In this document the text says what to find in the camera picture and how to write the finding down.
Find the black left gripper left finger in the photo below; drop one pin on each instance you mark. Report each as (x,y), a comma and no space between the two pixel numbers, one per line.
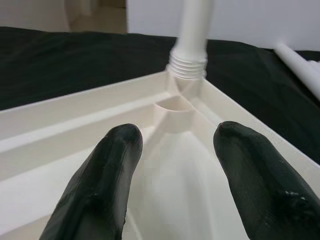
(105,180)

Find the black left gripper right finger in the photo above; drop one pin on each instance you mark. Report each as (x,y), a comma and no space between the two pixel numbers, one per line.
(262,185)

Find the white plastic table top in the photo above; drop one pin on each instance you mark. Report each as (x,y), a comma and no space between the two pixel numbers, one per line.
(75,105)

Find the white plastic table leg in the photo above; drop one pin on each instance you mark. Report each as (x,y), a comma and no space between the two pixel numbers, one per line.
(193,25)
(300,65)

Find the black table cloth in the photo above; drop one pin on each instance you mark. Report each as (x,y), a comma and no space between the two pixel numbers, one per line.
(75,62)

